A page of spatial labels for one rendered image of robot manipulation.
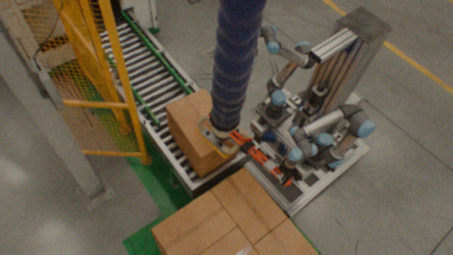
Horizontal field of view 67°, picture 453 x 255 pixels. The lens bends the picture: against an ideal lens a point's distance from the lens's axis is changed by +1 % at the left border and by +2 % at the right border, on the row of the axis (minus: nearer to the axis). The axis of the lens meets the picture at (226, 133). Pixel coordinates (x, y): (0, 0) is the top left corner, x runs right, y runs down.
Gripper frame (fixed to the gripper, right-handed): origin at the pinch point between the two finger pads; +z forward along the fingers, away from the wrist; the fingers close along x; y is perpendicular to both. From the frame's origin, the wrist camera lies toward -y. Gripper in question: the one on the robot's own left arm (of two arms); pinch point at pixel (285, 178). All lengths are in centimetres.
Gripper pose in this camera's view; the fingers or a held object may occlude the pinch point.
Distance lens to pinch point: 243.6
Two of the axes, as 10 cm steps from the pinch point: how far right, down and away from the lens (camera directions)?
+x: -7.0, 5.7, -4.3
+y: -7.1, -6.3, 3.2
